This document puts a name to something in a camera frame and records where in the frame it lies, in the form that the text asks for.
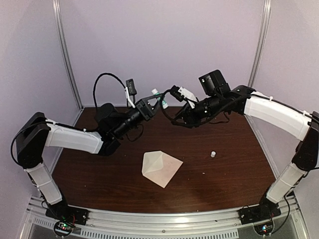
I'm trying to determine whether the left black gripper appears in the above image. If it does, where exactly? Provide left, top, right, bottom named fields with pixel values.
left=113, top=94, right=165, bottom=139

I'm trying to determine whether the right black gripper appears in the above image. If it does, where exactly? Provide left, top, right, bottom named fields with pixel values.
left=171, top=94, right=223, bottom=129

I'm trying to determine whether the green white glue stick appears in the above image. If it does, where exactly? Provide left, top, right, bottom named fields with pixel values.
left=152, top=88, right=168, bottom=109

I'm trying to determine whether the white glue stick cap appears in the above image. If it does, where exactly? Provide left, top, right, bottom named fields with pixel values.
left=210, top=151, right=216, bottom=158

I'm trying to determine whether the beige envelope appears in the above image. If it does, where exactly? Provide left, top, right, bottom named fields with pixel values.
left=142, top=151, right=183, bottom=188

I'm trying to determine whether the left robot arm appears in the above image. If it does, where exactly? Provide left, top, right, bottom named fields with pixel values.
left=10, top=94, right=162, bottom=221

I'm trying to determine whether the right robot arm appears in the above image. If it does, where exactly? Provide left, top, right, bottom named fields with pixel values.
left=179, top=114, right=298, bottom=211

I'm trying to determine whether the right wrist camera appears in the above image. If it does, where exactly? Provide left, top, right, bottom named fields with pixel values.
left=170, top=85, right=198, bottom=109

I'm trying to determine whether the left black cable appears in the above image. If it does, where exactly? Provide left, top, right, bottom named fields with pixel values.
left=11, top=73, right=130, bottom=165

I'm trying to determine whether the right aluminium frame post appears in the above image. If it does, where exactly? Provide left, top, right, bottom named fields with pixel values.
left=248, top=0, right=272, bottom=87

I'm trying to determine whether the aluminium frame post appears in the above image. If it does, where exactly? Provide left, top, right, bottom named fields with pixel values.
left=52, top=0, right=83, bottom=111
left=248, top=0, right=272, bottom=87

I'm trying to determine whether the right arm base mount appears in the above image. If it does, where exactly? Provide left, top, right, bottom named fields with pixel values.
left=238, top=198, right=281, bottom=225

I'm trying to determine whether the aluminium front rail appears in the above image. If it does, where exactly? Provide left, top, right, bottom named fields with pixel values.
left=18, top=196, right=309, bottom=239

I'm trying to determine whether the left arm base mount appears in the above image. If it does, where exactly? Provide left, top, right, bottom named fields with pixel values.
left=45, top=194, right=89, bottom=226

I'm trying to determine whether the left aluminium frame post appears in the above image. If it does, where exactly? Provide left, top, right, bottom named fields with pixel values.
left=52, top=0, right=83, bottom=111

